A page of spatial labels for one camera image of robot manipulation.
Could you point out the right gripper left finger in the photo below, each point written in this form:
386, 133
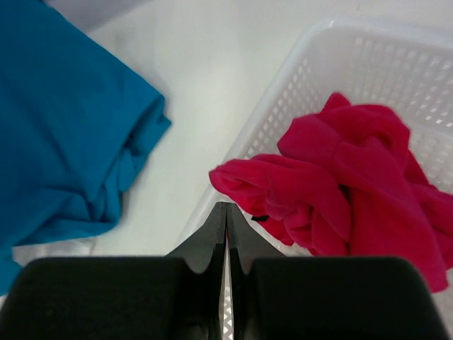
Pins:
177, 296

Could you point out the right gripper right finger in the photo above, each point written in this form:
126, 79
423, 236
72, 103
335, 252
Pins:
305, 297

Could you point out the red t shirt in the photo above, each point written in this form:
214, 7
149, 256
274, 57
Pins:
345, 183

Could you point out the blue t shirt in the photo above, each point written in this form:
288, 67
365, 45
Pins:
77, 127

